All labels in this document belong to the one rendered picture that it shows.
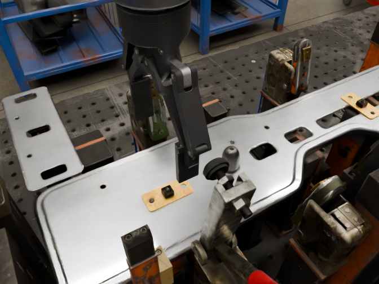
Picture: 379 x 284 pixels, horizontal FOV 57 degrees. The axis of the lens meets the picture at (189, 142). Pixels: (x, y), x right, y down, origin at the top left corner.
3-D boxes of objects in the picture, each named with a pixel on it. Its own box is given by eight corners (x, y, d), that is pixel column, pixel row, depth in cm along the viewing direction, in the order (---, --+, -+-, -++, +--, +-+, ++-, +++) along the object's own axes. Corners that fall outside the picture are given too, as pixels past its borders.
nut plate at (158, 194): (184, 176, 61) (184, 172, 60) (194, 192, 59) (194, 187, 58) (140, 196, 58) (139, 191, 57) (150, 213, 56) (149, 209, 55)
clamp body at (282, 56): (264, 138, 110) (286, 39, 85) (290, 164, 103) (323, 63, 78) (241, 149, 107) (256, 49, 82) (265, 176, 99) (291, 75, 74)
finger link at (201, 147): (194, 129, 39) (208, 146, 38) (194, 158, 43) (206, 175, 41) (183, 134, 39) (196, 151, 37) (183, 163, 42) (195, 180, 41)
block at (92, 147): (123, 198, 94) (105, 123, 74) (140, 230, 87) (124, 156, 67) (88, 213, 91) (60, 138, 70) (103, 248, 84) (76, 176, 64)
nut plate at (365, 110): (339, 98, 76) (340, 93, 75) (351, 92, 78) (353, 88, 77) (370, 120, 71) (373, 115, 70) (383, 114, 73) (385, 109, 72)
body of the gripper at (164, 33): (207, 3, 33) (205, 83, 40) (167, -27, 38) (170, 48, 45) (135, 22, 30) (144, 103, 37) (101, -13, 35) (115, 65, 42)
